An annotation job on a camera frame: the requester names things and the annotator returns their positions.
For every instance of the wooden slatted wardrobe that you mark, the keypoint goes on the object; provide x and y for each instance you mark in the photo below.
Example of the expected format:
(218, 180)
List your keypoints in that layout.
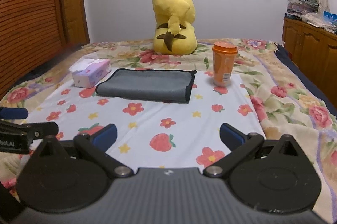
(31, 34)

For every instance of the pink tissue box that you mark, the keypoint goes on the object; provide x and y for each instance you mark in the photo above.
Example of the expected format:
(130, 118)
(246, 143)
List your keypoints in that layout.
(86, 73)

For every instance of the orange lidded plastic cup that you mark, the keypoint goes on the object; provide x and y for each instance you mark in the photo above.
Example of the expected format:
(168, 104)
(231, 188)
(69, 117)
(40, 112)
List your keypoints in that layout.
(224, 54)

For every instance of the blue picture card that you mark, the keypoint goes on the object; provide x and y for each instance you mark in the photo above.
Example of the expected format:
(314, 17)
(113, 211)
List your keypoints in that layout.
(330, 17)

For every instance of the purple and grey towel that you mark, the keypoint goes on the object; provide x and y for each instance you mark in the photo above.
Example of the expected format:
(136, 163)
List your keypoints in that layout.
(173, 86)

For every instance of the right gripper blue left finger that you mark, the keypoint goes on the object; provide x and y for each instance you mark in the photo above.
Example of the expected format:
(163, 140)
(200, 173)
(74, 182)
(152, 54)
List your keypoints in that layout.
(93, 148)

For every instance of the stack of folded fabrics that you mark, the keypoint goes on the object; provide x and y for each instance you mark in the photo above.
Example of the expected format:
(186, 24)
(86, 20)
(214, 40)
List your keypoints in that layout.
(301, 7)

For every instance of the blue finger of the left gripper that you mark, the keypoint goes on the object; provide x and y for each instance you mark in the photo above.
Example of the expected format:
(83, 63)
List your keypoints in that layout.
(16, 139)
(13, 113)

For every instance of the floral beige bed blanket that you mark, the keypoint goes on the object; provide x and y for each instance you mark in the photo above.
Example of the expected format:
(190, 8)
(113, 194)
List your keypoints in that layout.
(283, 102)

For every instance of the yellow Pikachu plush toy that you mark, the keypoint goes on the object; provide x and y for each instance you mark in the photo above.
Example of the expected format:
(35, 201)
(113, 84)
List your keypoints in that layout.
(174, 31)

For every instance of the brown wooden cabinet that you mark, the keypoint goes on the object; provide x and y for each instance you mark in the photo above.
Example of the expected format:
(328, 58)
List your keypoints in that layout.
(313, 50)

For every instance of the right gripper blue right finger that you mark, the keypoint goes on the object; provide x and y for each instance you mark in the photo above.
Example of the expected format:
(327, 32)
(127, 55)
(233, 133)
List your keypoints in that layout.
(243, 148)

